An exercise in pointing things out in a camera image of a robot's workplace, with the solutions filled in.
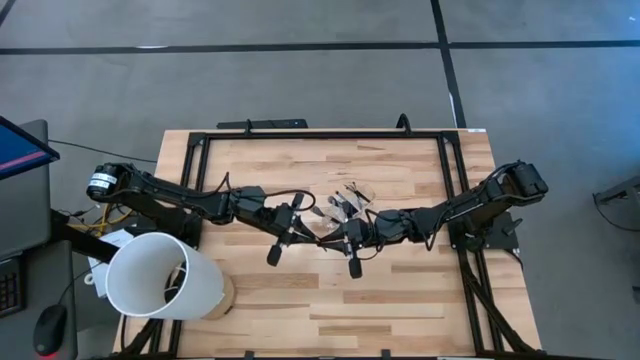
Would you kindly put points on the clear acrylic brush organizer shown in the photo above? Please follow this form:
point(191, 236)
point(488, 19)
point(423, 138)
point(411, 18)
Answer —
point(370, 189)

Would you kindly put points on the black aluminium table frame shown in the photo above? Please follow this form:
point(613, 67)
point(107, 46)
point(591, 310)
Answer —
point(325, 135)

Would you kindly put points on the white paper sheet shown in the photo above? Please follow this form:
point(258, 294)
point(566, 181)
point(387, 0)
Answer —
point(116, 238)

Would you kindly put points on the black slanted post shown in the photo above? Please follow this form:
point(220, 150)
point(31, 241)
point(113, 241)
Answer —
point(85, 242)

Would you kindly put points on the black keyboard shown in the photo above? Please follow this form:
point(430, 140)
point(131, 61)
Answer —
point(10, 290)

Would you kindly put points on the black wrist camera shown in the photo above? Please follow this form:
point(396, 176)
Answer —
point(355, 270)
point(274, 256)

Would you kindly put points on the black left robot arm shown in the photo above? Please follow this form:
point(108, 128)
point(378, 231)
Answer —
point(165, 192)

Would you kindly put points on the large powder makeup brush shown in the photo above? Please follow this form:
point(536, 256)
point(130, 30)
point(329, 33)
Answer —
point(317, 211)

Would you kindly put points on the black flat bar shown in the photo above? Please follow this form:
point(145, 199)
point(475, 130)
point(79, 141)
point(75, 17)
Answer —
point(270, 123)

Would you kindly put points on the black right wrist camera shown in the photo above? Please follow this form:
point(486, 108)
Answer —
point(355, 270)

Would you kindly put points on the white cylindrical lampshade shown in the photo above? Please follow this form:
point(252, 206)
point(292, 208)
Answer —
point(145, 270)

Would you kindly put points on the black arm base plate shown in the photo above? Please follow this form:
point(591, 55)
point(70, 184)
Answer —
point(192, 237)
point(500, 235)

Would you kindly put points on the grey desk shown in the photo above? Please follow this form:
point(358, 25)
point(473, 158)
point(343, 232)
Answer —
point(25, 210)

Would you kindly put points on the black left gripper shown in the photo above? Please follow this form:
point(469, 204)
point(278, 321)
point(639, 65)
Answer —
point(287, 225)

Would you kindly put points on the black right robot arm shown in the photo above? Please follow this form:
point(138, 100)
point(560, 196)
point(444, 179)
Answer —
point(465, 207)

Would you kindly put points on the black computer mouse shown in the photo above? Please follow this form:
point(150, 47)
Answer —
point(50, 330)

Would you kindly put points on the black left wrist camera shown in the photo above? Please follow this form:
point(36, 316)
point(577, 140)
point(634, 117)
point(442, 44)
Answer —
point(274, 256)

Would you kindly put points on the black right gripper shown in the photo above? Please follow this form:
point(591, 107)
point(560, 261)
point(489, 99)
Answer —
point(362, 232)

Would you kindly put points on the grey metal stand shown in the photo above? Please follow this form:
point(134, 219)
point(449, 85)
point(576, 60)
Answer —
point(622, 190)

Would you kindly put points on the round wooden lamp base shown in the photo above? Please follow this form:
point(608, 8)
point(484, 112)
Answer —
point(226, 300)

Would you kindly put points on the computer monitor blue screen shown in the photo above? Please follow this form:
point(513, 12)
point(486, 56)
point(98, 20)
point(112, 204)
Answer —
point(20, 150)

